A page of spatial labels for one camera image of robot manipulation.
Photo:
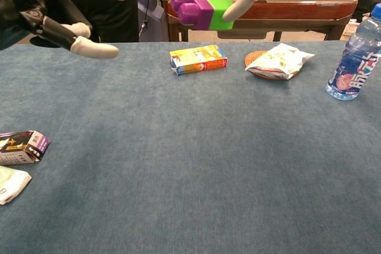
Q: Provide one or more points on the orange woven coaster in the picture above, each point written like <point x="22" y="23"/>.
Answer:
<point x="253" y="56"/>

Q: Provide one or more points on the blue table cloth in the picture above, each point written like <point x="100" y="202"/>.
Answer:
<point x="190" y="147"/>

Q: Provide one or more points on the green toy block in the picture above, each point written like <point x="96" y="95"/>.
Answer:
<point x="220" y="4"/>

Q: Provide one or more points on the black card box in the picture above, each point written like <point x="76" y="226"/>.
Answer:
<point x="23" y="147"/>

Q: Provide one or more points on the blue water bottle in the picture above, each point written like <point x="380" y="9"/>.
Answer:
<point x="354" y="66"/>

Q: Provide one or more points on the yellow carton box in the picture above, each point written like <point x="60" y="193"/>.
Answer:
<point x="199" y="59"/>

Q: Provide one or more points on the brown mahjong table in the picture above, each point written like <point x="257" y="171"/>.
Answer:
<point x="297" y="7"/>

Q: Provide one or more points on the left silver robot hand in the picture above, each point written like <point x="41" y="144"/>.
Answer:
<point x="32" y="13"/>

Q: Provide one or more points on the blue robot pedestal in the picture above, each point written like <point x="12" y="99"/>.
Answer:
<point x="151" y="4"/>

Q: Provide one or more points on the white green tissue pack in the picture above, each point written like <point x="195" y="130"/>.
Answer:
<point x="12" y="184"/>

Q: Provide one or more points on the black bag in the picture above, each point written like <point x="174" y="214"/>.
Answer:
<point x="366" y="4"/>

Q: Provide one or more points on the white snack bag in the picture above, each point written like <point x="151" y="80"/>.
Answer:
<point x="279" y="60"/>

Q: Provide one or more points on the purple toy block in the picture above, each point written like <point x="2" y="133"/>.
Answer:
<point x="193" y="7"/>

